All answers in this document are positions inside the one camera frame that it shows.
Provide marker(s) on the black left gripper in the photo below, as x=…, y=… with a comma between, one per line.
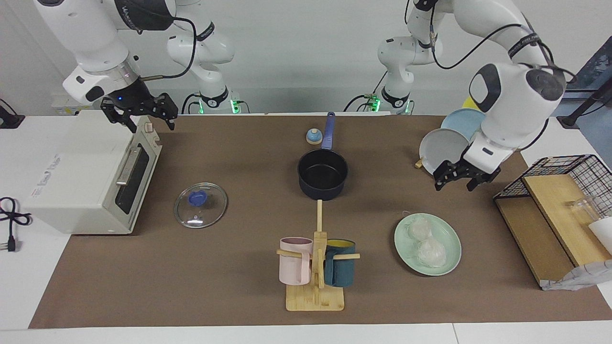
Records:
x=471, y=168

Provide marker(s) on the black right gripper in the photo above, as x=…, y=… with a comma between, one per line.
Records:
x=131, y=98

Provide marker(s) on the glass lid with blue knob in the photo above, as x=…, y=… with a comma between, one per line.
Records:
x=201, y=212

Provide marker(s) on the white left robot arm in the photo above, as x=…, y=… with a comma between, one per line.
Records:
x=516, y=95

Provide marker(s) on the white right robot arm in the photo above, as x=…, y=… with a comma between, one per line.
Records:
x=91, y=43

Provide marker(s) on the grey plate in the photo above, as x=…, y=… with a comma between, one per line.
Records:
x=442, y=148

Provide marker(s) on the wooden plate rack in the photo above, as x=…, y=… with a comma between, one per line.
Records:
x=419, y=164

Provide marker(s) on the light green plate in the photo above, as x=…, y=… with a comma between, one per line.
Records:
x=449, y=239

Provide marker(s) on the light blue plate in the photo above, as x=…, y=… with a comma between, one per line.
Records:
x=466, y=122

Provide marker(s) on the yellow plate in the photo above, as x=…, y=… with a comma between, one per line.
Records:
x=468, y=104

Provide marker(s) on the brown wooden shelf board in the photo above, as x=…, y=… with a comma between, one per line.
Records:
x=530, y=234

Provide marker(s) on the cream toaster oven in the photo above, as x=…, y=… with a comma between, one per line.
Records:
x=81, y=181

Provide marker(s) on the light wooden shelf board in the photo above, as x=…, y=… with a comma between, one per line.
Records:
x=559, y=210

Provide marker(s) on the clear glass cup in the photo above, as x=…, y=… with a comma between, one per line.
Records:
x=581, y=210

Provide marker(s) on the black background device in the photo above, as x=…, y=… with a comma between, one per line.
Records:
x=9, y=120

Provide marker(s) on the dark teal mug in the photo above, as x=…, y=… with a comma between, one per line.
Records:
x=340, y=267

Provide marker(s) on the black stand leg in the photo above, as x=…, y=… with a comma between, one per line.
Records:
x=583, y=107

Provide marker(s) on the white marbled panel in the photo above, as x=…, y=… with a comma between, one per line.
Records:
x=578, y=277

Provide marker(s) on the white cup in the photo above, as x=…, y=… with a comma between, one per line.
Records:
x=603, y=234

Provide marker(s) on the brown table mat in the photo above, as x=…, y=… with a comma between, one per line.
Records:
x=191, y=277

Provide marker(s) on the wooden mug tree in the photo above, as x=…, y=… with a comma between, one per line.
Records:
x=315, y=298

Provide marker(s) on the pink mug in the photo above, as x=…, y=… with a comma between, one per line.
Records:
x=294, y=267

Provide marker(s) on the white wall socket box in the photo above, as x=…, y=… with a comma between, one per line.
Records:
x=62, y=107

